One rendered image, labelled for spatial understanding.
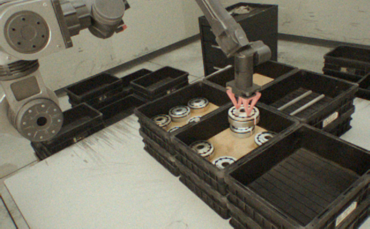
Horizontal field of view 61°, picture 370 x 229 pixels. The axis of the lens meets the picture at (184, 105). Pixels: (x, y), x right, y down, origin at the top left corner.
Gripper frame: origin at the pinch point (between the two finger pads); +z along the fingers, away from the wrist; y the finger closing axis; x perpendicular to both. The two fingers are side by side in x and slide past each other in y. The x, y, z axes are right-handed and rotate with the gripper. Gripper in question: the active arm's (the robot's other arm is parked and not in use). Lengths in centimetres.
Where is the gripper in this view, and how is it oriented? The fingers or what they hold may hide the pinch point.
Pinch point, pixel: (243, 109)
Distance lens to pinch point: 107.7
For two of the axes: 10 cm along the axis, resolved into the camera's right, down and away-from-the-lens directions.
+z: 0.8, 8.8, 4.7
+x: -8.2, 3.2, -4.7
